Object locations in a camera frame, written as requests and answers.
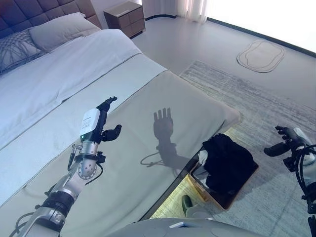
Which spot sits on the white duvet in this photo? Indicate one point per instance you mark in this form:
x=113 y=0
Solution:
x=61 y=74

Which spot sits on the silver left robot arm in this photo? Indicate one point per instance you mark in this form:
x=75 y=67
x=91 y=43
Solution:
x=86 y=169

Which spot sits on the silver right robot leg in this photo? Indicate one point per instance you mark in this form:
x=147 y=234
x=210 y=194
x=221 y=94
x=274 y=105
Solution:
x=197 y=212

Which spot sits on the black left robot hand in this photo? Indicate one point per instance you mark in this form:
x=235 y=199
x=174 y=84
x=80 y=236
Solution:
x=90 y=122

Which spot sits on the grey pillow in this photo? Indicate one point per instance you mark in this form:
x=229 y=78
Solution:
x=61 y=30

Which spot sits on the brown nightstand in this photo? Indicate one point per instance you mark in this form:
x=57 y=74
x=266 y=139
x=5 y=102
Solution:
x=126 y=19

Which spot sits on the grey robot torso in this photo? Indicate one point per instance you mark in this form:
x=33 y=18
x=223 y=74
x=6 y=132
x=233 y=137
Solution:
x=172 y=228

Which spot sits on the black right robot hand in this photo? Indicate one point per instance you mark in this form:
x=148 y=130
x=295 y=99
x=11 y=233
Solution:
x=300 y=138

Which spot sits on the sheer white curtain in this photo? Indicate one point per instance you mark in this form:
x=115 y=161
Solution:
x=185 y=8

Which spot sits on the patterned grey cushion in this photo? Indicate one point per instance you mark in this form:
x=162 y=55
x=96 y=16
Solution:
x=14 y=51

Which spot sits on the small beige floor mat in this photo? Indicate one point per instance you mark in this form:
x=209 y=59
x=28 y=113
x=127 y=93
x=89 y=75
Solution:
x=260 y=56

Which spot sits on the bed with grey sheet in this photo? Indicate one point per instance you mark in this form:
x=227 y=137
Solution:
x=123 y=81

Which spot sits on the grey striped rug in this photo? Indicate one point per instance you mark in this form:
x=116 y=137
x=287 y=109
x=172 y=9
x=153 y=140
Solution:
x=259 y=103

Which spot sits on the cream garment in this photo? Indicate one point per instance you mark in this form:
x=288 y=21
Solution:
x=203 y=158

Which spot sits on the dark green right robot foot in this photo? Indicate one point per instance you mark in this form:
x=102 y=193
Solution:
x=186 y=202

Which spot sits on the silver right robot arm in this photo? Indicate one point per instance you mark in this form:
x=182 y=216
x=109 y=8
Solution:
x=309 y=158

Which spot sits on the woven wicker basket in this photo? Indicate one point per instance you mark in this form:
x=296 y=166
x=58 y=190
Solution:
x=229 y=201

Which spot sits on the black garment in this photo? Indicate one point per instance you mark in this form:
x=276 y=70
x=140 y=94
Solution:
x=227 y=163

